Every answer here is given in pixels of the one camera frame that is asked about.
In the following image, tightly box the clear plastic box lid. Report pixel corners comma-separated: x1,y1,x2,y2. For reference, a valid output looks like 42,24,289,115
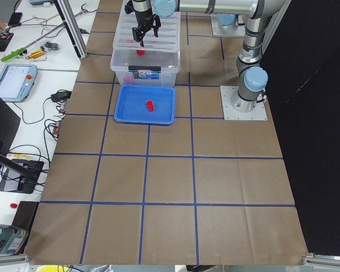
112,11,181,53

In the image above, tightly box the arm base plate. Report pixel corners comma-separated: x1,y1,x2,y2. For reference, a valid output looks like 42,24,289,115
220,86,267,121
211,14,245,38

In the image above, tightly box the teach pendant tablet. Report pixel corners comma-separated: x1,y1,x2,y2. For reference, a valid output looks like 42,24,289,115
0,64,38,102

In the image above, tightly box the yellow cylinder tool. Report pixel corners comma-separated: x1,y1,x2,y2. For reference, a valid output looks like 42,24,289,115
25,50,45,59

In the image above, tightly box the green handled tool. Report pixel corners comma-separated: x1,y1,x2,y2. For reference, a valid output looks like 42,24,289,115
1,48,26,62

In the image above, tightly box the black monitor stand base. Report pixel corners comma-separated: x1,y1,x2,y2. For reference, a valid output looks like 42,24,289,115
0,159,44,194

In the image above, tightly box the black box latch handle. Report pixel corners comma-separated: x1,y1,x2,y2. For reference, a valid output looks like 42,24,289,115
128,65,162,72

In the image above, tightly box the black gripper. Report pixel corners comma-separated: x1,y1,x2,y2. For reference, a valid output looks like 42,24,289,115
125,0,161,47

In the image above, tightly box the aluminium frame post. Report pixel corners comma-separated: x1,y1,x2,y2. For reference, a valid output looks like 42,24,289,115
54,0,87,60

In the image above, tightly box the black smartphone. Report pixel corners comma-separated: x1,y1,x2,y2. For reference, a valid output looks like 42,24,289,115
8,12,23,26

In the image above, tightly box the clear plastic storage box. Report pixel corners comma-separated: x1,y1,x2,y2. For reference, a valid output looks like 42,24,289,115
110,50,181,87

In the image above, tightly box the blue plastic tray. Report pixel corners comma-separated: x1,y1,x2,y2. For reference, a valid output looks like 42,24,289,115
114,85,176,125

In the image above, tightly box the black power adapter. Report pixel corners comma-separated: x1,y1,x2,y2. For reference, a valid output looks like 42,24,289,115
50,90,72,103

